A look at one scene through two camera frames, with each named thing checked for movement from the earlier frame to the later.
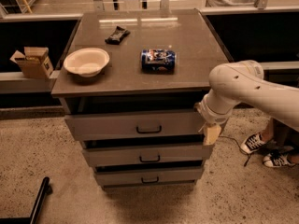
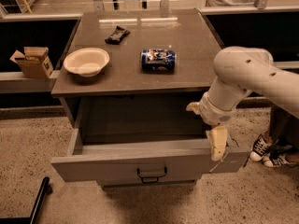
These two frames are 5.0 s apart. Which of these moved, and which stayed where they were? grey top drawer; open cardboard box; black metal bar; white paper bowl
Moved: grey top drawer
Stayed: white paper bowl; open cardboard box; black metal bar
